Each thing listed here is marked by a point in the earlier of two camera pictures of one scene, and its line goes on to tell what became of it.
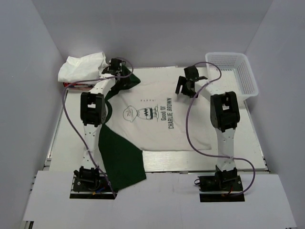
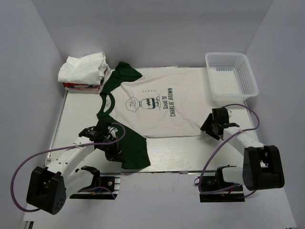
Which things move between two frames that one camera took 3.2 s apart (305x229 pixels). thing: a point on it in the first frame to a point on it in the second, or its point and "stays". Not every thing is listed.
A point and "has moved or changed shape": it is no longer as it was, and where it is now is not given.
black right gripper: x=182 y=81 to x=206 y=127
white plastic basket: x=236 y=76 stays
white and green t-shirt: x=152 y=116 has moved or changed shape
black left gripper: x=119 y=72 to x=115 y=154
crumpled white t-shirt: x=87 y=67 stays
